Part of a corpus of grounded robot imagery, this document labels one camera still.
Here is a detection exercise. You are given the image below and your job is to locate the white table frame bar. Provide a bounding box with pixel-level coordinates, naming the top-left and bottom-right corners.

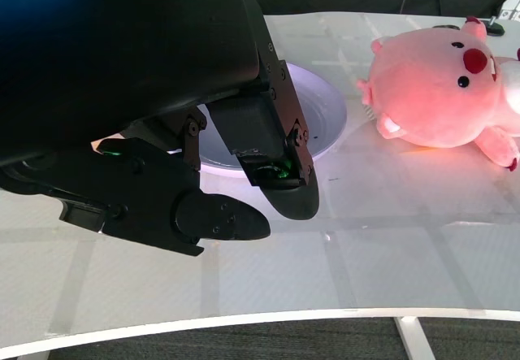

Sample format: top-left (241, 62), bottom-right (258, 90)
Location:
top-left (394, 314), bottom-right (439, 360)

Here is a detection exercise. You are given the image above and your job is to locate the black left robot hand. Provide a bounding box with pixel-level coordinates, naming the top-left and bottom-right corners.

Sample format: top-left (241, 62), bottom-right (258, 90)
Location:
top-left (0, 0), bottom-right (321, 258)

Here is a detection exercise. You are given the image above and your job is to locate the white round plate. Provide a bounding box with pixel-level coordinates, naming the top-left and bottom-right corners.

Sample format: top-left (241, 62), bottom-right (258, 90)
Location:
top-left (197, 62), bottom-right (349, 179)

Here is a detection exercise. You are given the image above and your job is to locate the pink plush doll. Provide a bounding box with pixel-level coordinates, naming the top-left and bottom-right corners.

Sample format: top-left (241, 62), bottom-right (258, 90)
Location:
top-left (356, 15), bottom-right (520, 171)

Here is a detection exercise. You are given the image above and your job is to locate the black table clamp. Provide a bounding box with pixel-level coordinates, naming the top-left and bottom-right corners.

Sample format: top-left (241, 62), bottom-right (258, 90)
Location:
top-left (484, 15), bottom-right (505, 37)

